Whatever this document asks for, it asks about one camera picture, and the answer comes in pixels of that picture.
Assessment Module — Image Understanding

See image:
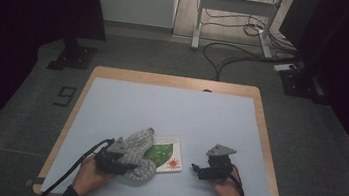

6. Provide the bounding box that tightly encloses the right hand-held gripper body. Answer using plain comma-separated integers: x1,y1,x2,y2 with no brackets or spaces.
202,142,238,184

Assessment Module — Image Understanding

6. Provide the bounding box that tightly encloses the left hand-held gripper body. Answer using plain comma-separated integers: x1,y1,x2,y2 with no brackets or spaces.
92,133,130,177

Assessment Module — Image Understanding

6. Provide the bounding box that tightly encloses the grey fluffy cloth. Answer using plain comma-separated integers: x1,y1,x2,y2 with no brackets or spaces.
116,124,163,184

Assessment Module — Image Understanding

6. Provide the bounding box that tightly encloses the caterpillar picture board book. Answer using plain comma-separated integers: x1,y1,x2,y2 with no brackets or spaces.
141,132,188,177

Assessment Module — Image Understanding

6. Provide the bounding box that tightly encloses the person's right hand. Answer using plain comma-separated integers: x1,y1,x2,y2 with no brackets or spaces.
210,172,246,196

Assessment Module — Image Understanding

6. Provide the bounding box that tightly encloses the person's left hand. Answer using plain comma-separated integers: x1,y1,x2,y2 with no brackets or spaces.
70,153,116,196

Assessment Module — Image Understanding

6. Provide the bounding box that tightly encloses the wooden table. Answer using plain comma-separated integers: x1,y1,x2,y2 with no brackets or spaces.
32,59,300,196

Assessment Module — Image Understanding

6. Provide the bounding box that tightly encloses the black stand base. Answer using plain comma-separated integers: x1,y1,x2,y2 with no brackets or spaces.
46,34,99,76
276,69,332,106

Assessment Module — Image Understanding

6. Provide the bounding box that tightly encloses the white power strip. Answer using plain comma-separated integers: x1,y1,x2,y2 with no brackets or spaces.
273,60,299,75

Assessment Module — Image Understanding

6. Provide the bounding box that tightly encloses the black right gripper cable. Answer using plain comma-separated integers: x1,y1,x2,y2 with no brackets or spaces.
225,163,251,196

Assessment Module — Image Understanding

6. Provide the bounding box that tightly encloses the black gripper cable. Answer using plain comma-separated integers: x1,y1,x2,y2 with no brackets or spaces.
40,130,115,196
225,163,251,196

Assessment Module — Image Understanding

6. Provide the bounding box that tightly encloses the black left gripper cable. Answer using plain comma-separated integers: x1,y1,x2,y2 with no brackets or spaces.
40,130,115,196

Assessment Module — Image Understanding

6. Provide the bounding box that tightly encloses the black floor cable loop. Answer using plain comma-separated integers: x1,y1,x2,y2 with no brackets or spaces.
199,40,300,92

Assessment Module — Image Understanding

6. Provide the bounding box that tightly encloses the tangle of black cables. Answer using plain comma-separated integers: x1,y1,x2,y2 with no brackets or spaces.
198,9,302,56

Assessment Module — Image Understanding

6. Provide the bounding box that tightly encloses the white metal stand frame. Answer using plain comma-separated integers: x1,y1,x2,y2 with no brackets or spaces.
191,0,286,60

